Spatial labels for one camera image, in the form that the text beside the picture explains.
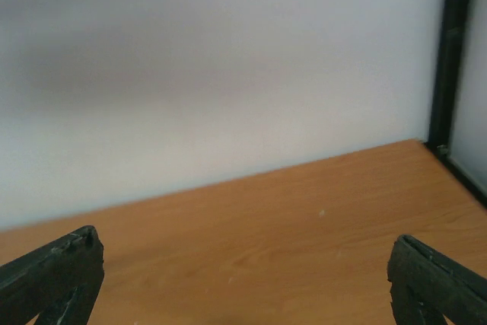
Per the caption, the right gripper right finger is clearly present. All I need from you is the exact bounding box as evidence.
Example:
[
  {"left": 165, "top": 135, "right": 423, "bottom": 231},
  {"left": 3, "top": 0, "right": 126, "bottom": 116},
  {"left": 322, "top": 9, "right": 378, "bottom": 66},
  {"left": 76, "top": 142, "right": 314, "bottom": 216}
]
[{"left": 387, "top": 234, "right": 486, "bottom": 324}]

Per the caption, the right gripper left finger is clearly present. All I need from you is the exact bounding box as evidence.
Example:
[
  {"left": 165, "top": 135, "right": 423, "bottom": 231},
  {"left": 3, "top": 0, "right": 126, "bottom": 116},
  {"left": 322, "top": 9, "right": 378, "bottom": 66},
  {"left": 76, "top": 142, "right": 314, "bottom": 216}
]
[{"left": 1, "top": 225, "right": 104, "bottom": 324}]

